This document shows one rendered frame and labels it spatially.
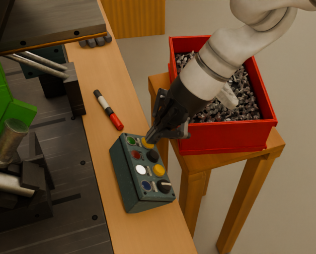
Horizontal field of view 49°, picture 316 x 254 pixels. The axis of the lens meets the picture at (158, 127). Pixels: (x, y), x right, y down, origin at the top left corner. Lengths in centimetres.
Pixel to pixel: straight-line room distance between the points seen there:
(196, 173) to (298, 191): 104
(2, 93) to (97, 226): 28
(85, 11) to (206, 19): 203
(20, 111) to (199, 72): 29
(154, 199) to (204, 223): 102
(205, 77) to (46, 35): 29
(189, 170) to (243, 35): 36
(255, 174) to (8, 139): 67
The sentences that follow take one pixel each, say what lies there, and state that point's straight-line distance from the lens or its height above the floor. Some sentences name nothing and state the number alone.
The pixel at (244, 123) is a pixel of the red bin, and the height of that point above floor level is 92.
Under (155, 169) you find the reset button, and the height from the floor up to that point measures 94.
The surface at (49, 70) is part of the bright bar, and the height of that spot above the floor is 104.
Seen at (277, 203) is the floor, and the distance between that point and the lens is 177.
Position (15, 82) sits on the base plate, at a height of 90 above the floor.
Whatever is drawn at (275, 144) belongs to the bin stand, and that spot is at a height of 80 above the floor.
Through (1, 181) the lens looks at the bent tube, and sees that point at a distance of 63.
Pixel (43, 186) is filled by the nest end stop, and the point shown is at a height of 97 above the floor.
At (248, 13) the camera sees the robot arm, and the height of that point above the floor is 122.
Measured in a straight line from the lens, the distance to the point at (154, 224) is 66.
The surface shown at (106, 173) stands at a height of 90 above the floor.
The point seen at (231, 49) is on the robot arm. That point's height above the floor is 116.
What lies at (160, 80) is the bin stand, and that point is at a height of 80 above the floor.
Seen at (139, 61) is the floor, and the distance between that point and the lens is 230.
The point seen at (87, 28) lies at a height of 113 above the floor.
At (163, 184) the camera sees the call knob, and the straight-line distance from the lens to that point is 65.
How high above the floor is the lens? 151
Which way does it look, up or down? 52 degrees down
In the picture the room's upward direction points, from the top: straight up
